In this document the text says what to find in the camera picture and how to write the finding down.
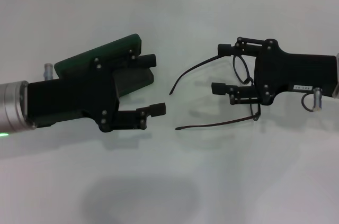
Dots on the black glasses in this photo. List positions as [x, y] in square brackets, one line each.
[256, 116]

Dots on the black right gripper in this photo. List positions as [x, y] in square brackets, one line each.
[291, 73]

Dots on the silver connector stub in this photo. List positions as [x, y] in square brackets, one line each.
[48, 71]

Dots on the green glasses case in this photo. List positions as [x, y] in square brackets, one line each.
[116, 46]

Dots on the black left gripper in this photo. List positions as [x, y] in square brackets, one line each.
[74, 97]

